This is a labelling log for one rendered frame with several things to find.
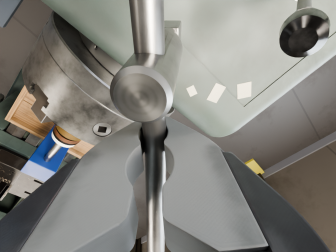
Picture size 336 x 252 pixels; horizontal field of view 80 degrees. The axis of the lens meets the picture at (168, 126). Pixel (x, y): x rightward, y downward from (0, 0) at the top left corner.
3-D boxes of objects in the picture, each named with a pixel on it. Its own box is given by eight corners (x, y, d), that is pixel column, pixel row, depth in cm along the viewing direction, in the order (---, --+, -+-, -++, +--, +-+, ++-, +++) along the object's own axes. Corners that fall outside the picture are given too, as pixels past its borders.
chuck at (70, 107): (61, 7, 50) (14, 58, 26) (156, 79, 67) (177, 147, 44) (44, 36, 53) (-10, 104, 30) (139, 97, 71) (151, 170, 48)
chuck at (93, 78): (68, -6, 48) (25, 37, 25) (163, 71, 66) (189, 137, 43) (61, 7, 50) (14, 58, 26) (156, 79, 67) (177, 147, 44)
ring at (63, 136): (60, 111, 46) (42, 136, 50) (95, 133, 50) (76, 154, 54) (73, 94, 54) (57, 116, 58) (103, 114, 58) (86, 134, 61)
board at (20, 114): (48, 51, 64) (42, 54, 60) (138, 115, 78) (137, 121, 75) (10, 113, 75) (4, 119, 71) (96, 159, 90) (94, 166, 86)
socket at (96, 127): (92, 125, 39) (91, 134, 37) (95, 111, 38) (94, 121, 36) (109, 127, 41) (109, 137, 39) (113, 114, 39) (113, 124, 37)
